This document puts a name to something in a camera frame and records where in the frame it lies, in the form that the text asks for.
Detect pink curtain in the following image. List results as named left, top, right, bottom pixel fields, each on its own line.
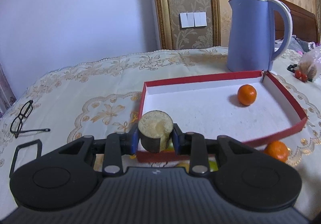
left=0, top=65, right=16, bottom=117

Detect cut eggplant piece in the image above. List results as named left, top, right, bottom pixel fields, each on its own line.
left=138, top=110, right=174, bottom=153

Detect grey bedding clothes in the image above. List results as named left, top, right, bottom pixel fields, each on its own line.
left=288, top=35, right=320, bottom=57

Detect cream embroidered tablecloth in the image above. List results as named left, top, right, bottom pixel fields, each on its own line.
left=1, top=47, right=320, bottom=218

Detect white wall switch panel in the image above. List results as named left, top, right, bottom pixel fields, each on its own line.
left=179, top=12, right=207, bottom=28

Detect small green-yellow fruit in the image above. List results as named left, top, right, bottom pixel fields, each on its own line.
left=208, top=160, right=218, bottom=172

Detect large green tomato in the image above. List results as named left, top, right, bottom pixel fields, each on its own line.
left=164, top=140, right=175, bottom=152

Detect yellow-brown longan fruit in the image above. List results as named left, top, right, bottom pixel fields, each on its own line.
left=175, top=162, right=189, bottom=172

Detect gold picture frame moulding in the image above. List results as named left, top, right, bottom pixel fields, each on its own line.
left=154, top=0, right=221, bottom=50

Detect blue electric kettle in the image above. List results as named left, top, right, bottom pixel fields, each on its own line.
left=227, top=0, right=293, bottom=72

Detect red cherry tomato pair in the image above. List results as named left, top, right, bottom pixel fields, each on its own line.
left=294, top=70, right=308, bottom=82

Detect orange mandarin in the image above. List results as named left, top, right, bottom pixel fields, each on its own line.
left=237, top=84, right=257, bottom=106
left=263, top=141, right=289, bottom=163

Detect plastic bag with brush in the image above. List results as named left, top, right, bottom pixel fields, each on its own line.
left=287, top=55, right=320, bottom=82

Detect red shallow cardboard box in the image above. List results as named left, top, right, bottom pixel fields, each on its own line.
left=139, top=71, right=307, bottom=147

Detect brown wooden headboard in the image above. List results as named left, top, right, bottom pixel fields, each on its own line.
left=279, top=0, right=320, bottom=43

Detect black eyeglasses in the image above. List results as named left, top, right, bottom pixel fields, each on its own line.
left=9, top=100, right=51, bottom=139

